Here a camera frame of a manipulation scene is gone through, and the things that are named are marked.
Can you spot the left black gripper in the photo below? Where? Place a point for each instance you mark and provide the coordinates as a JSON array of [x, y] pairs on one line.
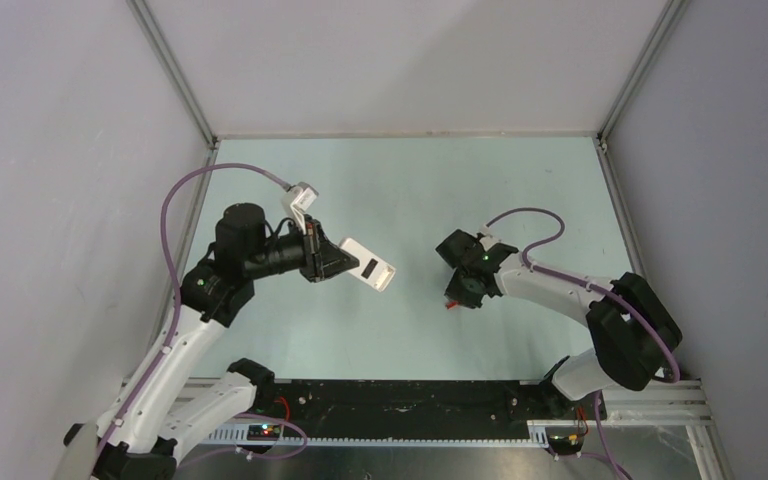
[[321, 259]]

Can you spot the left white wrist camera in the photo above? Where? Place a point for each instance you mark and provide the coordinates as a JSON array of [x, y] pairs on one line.
[[296, 201]]

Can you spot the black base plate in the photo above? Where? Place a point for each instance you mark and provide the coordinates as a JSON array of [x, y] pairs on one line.
[[414, 409]]

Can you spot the white slotted cable duct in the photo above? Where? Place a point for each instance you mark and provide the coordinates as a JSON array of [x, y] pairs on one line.
[[243, 435]]

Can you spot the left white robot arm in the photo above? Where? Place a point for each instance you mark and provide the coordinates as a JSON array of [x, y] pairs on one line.
[[142, 435]]

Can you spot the white red remote control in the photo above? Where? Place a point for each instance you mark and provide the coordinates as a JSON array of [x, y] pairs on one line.
[[372, 270]]

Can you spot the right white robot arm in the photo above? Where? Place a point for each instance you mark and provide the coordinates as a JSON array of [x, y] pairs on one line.
[[633, 335]]

